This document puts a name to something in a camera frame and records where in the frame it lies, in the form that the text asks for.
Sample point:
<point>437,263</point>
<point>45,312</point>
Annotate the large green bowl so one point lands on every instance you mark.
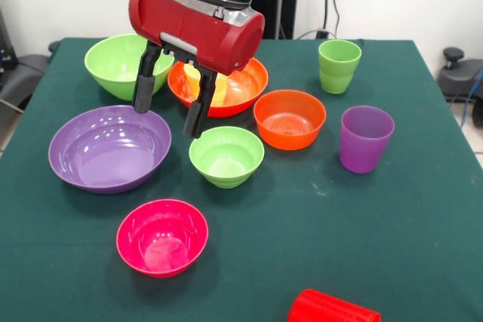
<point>113,69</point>

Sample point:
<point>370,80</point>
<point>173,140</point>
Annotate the yellow cup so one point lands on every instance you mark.
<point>220,92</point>

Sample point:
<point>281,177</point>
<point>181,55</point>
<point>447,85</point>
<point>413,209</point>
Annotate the large orange-red bowl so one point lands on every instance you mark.
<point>245,92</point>

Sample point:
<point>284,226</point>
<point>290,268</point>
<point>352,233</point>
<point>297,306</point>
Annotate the green cup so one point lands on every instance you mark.
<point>339,69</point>

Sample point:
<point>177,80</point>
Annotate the red cup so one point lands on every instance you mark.
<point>332,308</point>

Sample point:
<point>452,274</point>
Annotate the black pedestal leg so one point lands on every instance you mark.
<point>22,77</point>
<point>456,77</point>

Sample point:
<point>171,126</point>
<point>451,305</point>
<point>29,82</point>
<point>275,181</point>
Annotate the small orange bowl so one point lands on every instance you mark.
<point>290,126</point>

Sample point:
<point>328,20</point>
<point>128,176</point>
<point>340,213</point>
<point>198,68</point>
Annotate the small green bowl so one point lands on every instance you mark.
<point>226,160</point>

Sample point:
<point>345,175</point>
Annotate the large purple bowl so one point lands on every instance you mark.
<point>109,156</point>

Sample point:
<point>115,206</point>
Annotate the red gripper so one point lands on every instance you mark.
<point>188,24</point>

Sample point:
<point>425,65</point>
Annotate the purple cup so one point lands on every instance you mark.
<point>364,145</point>

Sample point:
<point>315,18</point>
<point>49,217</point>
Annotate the pink bowl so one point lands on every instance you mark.
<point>162,243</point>

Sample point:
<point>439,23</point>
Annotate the dark green tablecloth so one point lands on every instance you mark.
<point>377,224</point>

